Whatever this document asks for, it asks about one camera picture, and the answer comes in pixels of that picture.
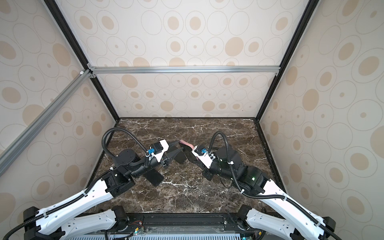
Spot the black frame post right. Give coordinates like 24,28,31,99
255,0,320,123

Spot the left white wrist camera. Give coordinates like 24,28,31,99
147,140,169,163

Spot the black corrugated cable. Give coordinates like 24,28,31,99
208,131,343,240
2,127,149,240

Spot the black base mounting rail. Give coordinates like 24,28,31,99
53,212,313,240

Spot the diagonal aluminium rail left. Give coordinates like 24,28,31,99
1,70,91,175

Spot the black frame post left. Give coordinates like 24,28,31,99
44,0,120,123

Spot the black frame post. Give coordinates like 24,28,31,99
44,0,120,123
255,0,320,123

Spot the black phone centre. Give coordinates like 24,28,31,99
174,151,187,164

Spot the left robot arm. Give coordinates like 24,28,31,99
4,140,184,240

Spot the horizontal aluminium rail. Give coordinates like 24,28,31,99
91,66,280,74

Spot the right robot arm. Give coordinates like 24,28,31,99
180,143,339,240

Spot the left black corrugated cable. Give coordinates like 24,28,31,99
2,127,149,240

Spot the black phone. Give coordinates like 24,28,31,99
174,151,187,164
143,169,164,187

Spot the right black corrugated cable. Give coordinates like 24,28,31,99
208,131,343,240

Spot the black phone lower left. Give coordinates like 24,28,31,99
143,169,164,187

